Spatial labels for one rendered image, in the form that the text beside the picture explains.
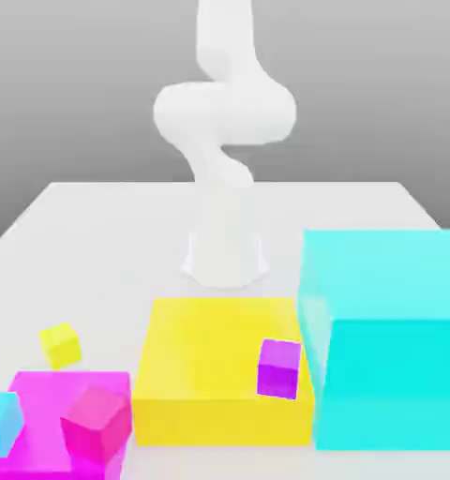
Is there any small yellow cube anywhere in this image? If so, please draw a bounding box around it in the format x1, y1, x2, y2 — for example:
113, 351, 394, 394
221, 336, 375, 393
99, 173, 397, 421
38, 322, 83, 371

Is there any small pink cube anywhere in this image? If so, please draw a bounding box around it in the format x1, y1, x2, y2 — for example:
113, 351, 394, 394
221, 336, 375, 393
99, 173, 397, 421
60, 384, 133, 461

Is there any large magenta box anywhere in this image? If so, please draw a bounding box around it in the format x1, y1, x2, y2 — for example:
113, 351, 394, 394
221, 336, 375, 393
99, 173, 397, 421
0, 369, 132, 480

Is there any large yellow box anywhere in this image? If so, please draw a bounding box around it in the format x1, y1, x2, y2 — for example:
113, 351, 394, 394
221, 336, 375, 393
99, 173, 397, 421
130, 297, 317, 447

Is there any large cyan box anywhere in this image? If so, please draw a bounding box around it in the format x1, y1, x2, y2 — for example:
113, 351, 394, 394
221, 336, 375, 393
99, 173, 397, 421
296, 229, 450, 452

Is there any small purple cube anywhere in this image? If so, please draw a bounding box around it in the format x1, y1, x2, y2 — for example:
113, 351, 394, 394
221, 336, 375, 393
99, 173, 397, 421
256, 337, 303, 401

